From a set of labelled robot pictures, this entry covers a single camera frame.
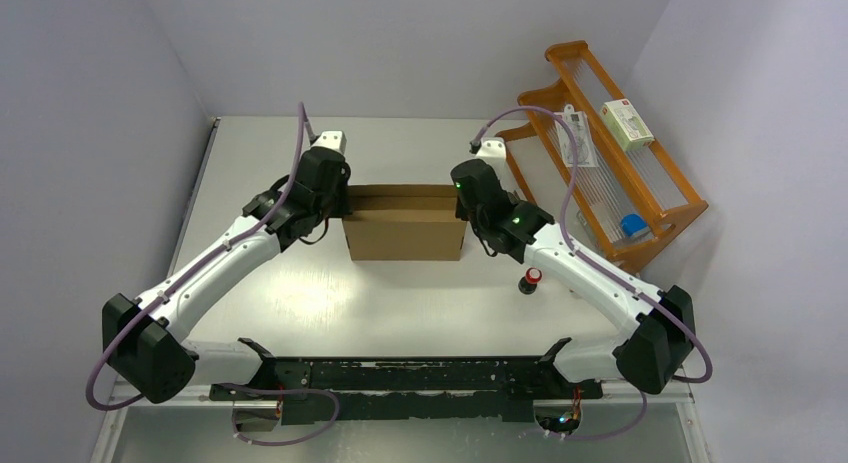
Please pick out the white green small box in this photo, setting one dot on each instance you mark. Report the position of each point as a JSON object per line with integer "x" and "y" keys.
{"x": 626, "y": 125}

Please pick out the blue tape roll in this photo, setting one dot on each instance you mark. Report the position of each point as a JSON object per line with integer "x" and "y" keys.
{"x": 634, "y": 227}

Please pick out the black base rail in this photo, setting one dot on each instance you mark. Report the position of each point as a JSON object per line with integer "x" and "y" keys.
{"x": 401, "y": 388}

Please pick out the brown cardboard box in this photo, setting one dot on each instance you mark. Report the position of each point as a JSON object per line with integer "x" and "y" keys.
{"x": 404, "y": 222}

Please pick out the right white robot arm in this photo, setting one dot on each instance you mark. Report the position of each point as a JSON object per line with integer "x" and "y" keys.
{"x": 653, "y": 327}

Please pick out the red black push button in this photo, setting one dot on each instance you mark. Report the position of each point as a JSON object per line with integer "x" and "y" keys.
{"x": 528, "y": 283}

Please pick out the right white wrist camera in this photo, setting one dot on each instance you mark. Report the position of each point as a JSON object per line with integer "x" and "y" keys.
{"x": 492, "y": 150}

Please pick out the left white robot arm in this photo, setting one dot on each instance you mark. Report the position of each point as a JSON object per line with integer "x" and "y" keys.
{"x": 147, "y": 338}

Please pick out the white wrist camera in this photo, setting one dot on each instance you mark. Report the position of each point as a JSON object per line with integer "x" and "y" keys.
{"x": 331, "y": 140}
{"x": 492, "y": 150}

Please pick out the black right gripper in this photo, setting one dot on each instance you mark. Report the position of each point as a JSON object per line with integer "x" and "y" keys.
{"x": 460, "y": 213}

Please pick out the clear packaged item with card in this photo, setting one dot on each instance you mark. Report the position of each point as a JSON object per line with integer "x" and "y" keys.
{"x": 576, "y": 143}

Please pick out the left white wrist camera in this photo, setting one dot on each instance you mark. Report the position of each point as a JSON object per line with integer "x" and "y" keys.
{"x": 331, "y": 140}

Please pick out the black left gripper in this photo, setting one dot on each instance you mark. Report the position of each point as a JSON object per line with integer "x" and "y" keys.
{"x": 343, "y": 209}

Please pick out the orange wooden shelf rack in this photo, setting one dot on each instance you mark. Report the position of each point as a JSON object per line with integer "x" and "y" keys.
{"x": 646, "y": 181}

